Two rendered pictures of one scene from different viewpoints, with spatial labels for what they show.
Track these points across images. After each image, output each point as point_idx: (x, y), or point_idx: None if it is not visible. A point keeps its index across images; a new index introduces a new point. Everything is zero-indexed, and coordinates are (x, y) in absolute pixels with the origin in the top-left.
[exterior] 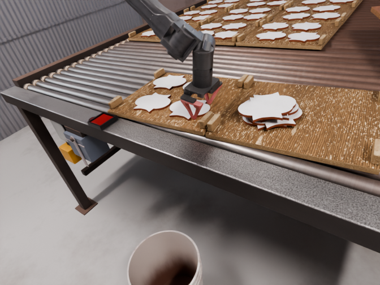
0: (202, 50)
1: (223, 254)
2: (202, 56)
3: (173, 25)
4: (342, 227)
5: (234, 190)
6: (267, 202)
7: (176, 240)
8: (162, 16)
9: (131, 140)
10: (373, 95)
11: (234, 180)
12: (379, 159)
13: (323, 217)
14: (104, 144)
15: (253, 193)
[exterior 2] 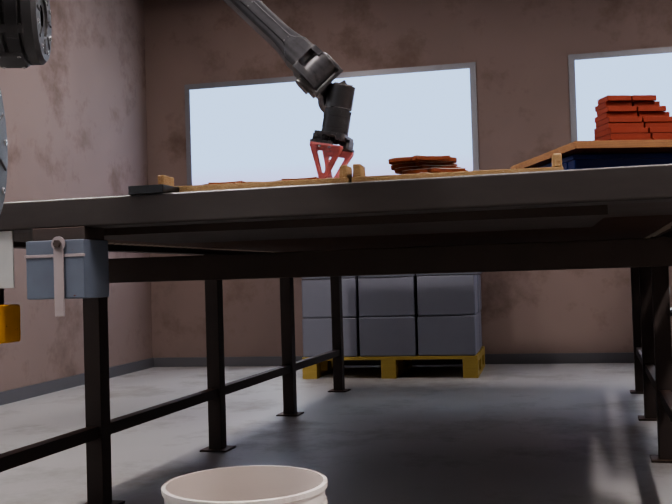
0: (344, 83)
1: None
2: (344, 88)
3: (314, 48)
4: (543, 184)
5: (415, 200)
6: (460, 196)
7: (245, 498)
8: (301, 37)
9: (232, 189)
10: None
11: (415, 180)
12: (559, 158)
13: (523, 182)
14: (105, 277)
15: (440, 190)
